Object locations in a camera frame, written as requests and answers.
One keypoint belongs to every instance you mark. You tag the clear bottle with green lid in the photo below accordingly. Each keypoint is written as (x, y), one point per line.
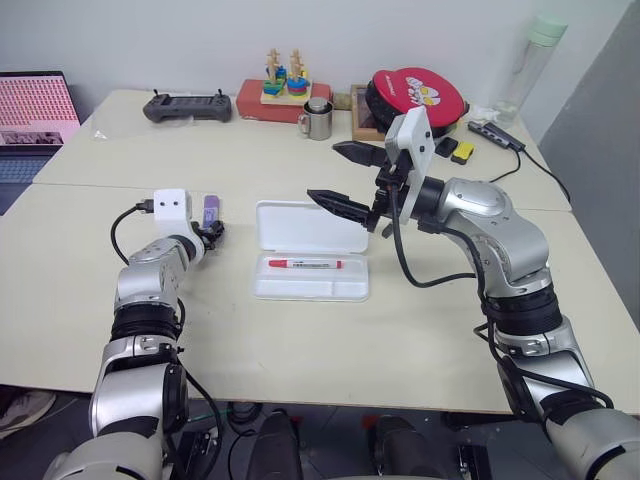
(532, 70)

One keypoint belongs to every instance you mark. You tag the open laptop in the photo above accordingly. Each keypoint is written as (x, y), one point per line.
(30, 125)

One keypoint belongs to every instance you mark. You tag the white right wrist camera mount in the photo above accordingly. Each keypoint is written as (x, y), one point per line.
(417, 145)

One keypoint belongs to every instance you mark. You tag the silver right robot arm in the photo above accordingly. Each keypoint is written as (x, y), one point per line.
(505, 235)

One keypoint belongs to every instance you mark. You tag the red marker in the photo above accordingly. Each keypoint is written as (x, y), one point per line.
(305, 264)

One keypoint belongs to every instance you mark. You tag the stainless steel mug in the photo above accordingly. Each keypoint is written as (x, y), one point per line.
(320, 120)

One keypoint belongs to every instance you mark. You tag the wooden colourful stacking toy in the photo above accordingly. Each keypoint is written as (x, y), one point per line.
(285, 85)

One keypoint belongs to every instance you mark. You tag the dark grey USB hub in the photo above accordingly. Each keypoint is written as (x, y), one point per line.
(495, 134)

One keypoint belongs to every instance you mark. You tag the white plastic pencil case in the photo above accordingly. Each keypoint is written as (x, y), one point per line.
(310, 235)

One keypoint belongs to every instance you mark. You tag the worn sneaker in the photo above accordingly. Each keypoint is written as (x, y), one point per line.
(25, 410)

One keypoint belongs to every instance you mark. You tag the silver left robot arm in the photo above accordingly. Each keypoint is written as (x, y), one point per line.
(135, 385)

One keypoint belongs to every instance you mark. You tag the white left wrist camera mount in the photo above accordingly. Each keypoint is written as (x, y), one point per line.
(170, 207)

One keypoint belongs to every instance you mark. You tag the red round zip case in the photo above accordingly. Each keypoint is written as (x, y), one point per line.
(420, 97)

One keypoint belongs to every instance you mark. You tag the wooden framed tray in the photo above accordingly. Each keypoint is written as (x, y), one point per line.
(361, 120)

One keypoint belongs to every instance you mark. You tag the crumpled white tissue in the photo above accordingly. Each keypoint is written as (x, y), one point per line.
(485, 114)

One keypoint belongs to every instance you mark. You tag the small olive block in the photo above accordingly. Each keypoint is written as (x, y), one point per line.
(342, 101)

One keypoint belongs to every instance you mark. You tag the red cardboard box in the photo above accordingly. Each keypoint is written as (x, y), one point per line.
(250, 102)

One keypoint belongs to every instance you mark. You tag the small yellow black block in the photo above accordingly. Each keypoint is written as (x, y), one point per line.
(463, 152)

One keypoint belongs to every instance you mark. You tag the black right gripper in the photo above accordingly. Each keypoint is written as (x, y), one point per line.
(389, 200)

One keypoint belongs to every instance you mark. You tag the purple marker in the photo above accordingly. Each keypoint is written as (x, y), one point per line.
(211, 210)

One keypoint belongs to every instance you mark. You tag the dark grey handheld controller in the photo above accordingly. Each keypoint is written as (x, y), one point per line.
(190, 107)

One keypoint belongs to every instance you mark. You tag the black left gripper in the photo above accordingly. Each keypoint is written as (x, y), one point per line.
(212, 240)

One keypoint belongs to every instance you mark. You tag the dark rounded shape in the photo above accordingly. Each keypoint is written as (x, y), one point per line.
(277, 450)
(400, 450)

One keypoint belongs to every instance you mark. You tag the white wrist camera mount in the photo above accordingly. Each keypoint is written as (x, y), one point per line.
(417, 145)
(170, 207)

